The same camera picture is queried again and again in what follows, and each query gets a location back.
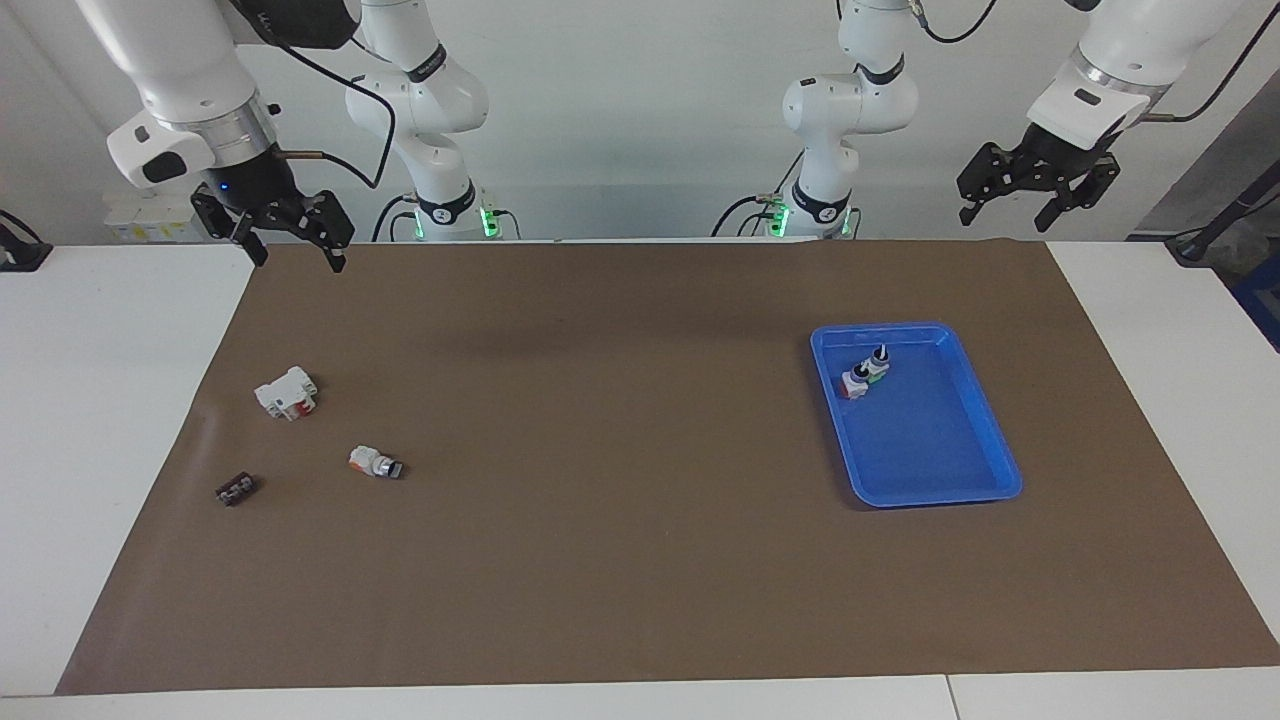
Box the blue crate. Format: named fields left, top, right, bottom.
left=1232, top=255, right=1280, bottom=351

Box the brown table mat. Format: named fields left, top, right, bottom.
left=55, top=238, right=1280, bottom=696

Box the selector switch orange base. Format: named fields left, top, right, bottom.
left=348, top=445, right=404, bottom=481

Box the blue plastic tray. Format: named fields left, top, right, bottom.
left=810, top=321, right=1024, bottom=509

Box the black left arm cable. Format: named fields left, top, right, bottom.
left=908, top=0, right=1280, bottom=124

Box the black clamp mount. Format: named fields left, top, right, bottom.
left=0, top=210, right=53, bottom=273

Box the black right base cable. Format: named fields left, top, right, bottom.
left=372, top=193, right=413, bottom=243

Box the black stand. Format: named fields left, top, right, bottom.
left=1165, top=160, right=1280, bottom=266

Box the white circuit breaker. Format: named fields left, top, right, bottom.
left=254, top=366, right=319, bottom=422

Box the white box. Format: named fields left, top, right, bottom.
left=103, top=192, right=216, bottom=244

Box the black base cable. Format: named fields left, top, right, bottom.
left=710, top=193, right=779, bottom=239
left=372, top=193, right=413, bottom=243

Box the black left base cable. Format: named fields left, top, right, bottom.
left=710, top=193, right=779, bottom=239

